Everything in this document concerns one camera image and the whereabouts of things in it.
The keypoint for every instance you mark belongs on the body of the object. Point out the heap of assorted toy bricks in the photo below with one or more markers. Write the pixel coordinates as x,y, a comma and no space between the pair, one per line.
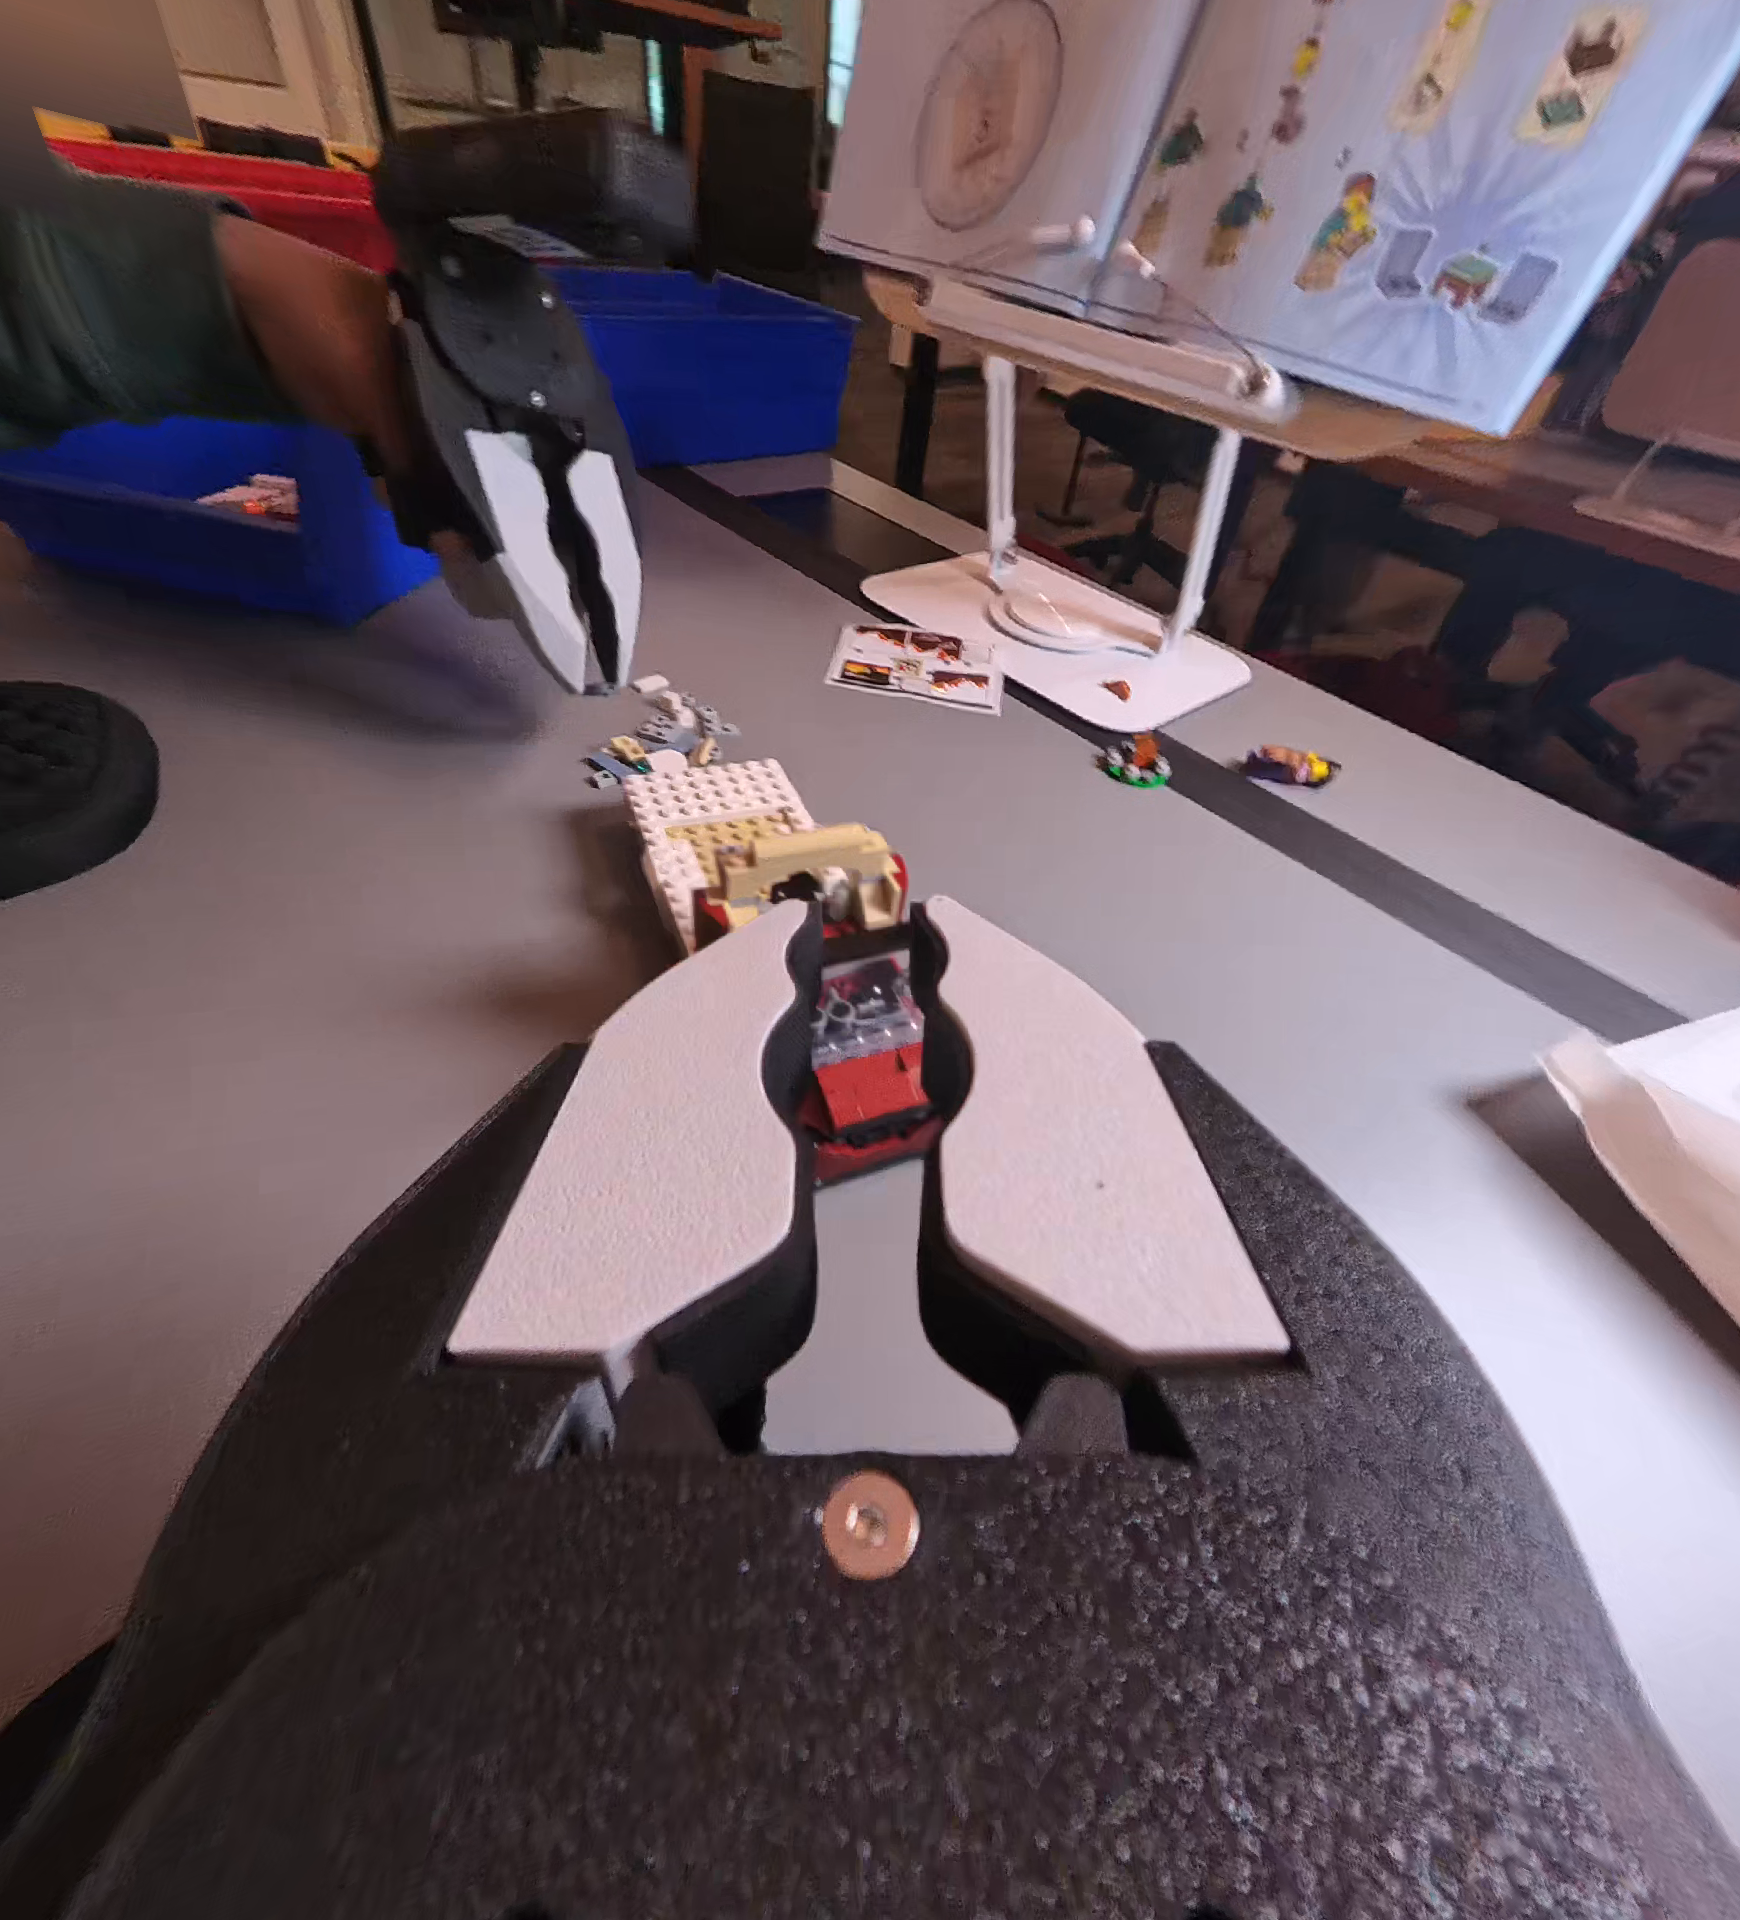
254,496

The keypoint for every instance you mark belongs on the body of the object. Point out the green round brick base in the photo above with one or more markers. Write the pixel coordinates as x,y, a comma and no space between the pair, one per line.
1138,766

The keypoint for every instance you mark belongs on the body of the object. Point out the person's left forearm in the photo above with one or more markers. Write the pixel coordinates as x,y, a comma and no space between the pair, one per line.
316,331

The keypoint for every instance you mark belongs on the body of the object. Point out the white tray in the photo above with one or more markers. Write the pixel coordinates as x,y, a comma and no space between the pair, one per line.
960,601

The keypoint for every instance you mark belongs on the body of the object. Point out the white paper bag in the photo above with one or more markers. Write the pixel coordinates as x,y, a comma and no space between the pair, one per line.
1724,1172

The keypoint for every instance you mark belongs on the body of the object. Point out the blue storage bin with bricks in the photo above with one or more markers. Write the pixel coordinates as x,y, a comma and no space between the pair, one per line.
104,525

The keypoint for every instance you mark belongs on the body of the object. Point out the tan and red brick model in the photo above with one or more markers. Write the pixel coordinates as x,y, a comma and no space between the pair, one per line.
707,840

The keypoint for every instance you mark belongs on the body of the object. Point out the pile of small brick pieces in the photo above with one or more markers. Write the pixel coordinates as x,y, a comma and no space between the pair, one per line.
661,737

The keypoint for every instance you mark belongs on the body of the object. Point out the open instruction booklet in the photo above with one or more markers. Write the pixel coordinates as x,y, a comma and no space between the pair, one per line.
1409,151

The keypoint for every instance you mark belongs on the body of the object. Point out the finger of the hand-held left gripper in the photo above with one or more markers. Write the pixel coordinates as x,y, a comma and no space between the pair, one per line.
526,540
612,540

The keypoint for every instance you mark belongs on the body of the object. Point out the empty blue storage bin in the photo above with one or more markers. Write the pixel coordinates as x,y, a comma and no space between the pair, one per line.
737,375

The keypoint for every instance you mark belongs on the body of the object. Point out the clear book stand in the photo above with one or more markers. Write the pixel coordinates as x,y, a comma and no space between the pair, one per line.
1665,527

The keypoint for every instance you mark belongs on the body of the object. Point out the purple toy minifigure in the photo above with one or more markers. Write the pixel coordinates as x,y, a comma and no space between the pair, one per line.
1290,766

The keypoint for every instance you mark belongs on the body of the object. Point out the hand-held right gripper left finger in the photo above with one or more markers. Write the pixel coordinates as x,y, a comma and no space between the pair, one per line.
661,1172

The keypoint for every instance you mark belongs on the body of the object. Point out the black office chair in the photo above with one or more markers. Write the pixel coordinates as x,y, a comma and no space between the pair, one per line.
1141,449

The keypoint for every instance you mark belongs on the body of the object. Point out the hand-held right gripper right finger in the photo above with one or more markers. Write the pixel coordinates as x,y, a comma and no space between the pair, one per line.
1096,1185

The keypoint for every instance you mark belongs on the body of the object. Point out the red storage bin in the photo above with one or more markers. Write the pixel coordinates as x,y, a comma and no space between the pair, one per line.
286,196

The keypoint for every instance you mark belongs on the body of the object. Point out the sticker sheet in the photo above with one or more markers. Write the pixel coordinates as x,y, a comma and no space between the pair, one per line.
908,669

